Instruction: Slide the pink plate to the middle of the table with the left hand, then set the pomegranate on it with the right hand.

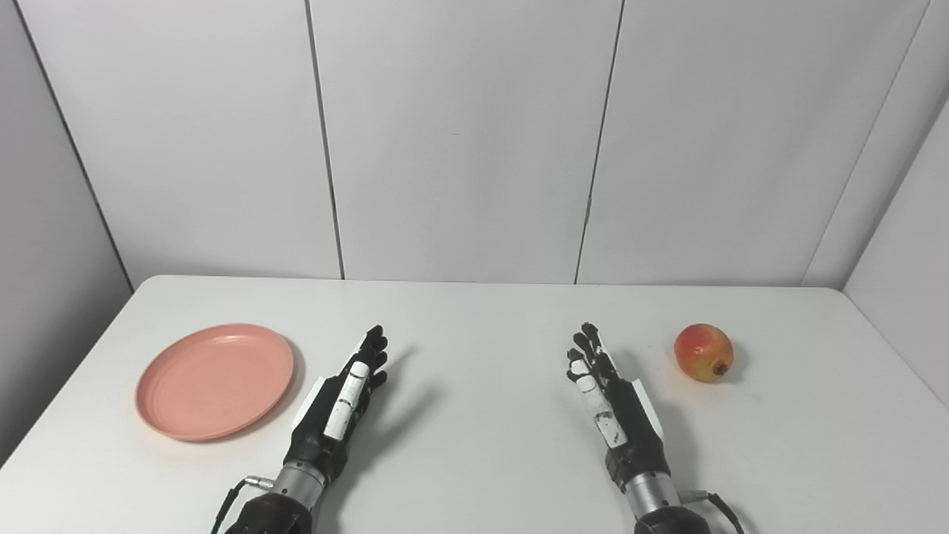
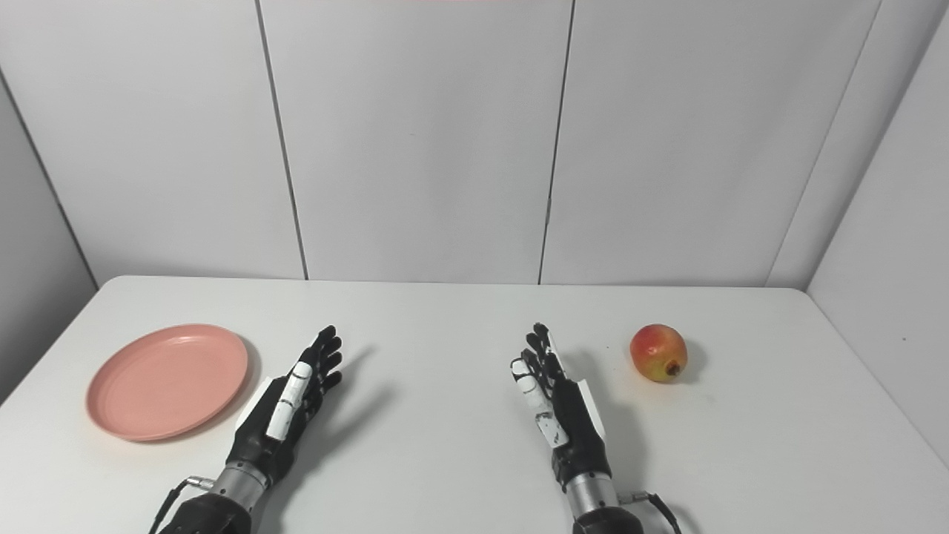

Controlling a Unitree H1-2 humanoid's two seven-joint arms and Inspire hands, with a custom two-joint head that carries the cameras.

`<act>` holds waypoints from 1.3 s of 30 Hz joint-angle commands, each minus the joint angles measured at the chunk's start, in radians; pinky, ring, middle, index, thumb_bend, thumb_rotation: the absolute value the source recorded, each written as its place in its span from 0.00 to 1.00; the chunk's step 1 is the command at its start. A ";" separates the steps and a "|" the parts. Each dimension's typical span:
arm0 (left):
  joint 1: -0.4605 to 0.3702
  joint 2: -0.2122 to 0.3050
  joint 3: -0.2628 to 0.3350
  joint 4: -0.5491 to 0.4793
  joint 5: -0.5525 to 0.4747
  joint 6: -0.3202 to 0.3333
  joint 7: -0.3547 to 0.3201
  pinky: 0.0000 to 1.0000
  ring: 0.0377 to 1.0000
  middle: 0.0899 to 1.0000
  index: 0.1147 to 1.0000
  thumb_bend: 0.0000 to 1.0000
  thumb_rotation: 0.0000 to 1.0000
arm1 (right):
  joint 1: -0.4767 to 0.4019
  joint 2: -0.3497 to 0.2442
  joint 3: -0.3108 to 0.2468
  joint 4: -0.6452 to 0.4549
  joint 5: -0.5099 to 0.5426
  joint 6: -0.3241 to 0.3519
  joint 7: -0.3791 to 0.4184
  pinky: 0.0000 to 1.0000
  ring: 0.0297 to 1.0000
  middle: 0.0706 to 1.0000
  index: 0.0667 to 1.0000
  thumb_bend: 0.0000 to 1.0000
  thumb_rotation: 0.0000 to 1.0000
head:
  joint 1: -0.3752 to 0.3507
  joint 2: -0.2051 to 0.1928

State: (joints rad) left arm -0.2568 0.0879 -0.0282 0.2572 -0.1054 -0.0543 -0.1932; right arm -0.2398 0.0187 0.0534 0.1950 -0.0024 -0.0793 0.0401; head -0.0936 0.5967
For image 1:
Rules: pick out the pink round plate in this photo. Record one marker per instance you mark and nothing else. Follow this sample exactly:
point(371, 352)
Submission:
point(215, 382)

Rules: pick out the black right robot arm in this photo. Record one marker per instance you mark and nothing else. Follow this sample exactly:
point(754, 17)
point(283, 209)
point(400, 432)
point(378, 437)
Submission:
point(660, 508)

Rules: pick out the red yellow pomegranate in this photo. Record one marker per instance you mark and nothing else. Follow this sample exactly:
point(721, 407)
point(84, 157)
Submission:
point(700, 350)

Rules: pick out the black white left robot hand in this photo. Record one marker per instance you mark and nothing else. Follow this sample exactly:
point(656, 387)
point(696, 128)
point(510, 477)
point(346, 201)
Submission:
point(326, 434)

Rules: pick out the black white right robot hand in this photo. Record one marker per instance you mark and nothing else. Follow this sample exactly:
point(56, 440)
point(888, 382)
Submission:
point(630, 430)

